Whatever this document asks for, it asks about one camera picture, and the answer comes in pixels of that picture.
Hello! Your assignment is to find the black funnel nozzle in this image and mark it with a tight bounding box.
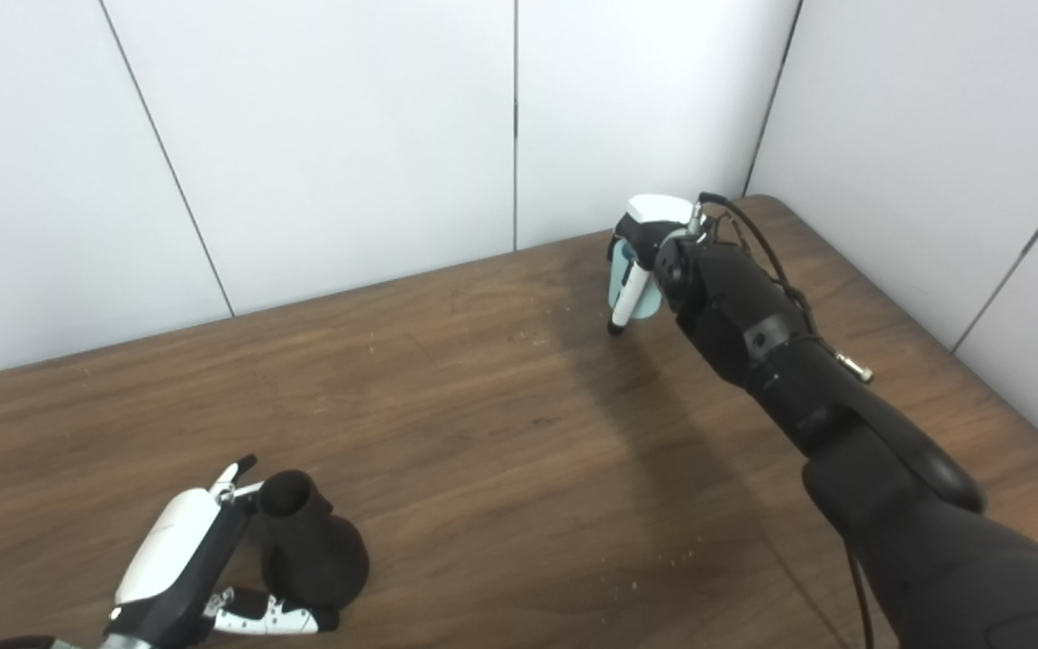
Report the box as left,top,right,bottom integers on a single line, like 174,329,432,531
258,470,370,612

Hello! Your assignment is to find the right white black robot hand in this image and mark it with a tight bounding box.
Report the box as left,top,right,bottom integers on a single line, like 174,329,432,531
607,195,705,336

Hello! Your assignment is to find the light-blue hose piece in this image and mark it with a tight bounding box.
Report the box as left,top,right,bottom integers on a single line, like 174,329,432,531
607,239,661,319

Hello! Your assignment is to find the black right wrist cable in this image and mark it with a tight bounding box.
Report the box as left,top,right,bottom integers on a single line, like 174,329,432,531
697,191,876,649

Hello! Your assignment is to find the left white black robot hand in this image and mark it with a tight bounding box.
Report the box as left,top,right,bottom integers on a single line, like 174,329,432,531
105,453,340,649

